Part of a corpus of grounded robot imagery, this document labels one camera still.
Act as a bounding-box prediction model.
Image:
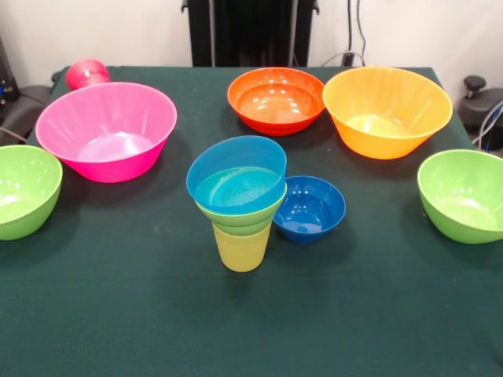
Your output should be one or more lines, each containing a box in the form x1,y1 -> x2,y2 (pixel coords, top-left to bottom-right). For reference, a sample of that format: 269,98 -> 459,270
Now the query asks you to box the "dark green tablecloth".
0,64 -> 503,377

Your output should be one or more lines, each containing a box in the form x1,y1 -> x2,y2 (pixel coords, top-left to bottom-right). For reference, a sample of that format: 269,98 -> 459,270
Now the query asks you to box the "large orange plastic bowl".
321,65 -> 453,160

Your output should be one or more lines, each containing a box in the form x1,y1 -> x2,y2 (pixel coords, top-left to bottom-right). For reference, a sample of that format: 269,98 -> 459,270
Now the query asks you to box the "dark blue plastic bowl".
273,175 -> 347,243

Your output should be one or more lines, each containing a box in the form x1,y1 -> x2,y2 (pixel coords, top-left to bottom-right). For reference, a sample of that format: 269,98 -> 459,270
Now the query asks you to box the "black computer tower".
0,35 -> 20,104

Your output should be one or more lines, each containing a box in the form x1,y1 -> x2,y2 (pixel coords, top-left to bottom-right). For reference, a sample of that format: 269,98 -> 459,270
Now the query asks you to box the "large pink plastic bowl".
35,81 -> 178,184

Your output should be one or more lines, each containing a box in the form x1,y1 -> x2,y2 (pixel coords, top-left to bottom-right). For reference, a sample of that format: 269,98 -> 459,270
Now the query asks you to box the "red plastic cup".
64,58 -> 112,92

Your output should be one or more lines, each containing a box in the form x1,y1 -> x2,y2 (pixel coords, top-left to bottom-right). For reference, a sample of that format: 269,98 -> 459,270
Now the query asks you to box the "black wall cable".
347,0 -> 367,56

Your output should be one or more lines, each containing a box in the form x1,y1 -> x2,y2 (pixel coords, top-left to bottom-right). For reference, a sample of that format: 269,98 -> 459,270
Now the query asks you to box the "small green plastic bowl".
195,184 -> 288,237

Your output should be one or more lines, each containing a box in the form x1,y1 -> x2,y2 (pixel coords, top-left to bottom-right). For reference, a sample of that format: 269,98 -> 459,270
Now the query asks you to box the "grey cable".
0,126 -> 28,143

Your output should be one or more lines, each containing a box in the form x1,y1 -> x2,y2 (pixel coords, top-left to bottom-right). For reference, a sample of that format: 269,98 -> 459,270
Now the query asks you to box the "large green plastic bowl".
0,145 -> 64,242
417,148 -> 503,244

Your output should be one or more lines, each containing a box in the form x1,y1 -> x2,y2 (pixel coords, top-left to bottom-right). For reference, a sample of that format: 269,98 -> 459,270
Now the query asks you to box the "light blue cable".
471,100 -> 503,151

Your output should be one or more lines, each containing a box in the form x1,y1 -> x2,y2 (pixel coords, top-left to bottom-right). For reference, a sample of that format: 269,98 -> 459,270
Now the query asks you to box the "red-orange plastic bowl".
226,67 -> 326,137

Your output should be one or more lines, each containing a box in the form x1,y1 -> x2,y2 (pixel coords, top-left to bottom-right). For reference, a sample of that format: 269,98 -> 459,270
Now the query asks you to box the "yellow plastic cup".
211,221 -> 273,273

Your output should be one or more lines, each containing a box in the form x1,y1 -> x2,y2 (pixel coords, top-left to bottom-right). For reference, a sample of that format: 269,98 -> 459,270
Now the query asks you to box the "light blue plastic bowl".
185,135 -> 288,216

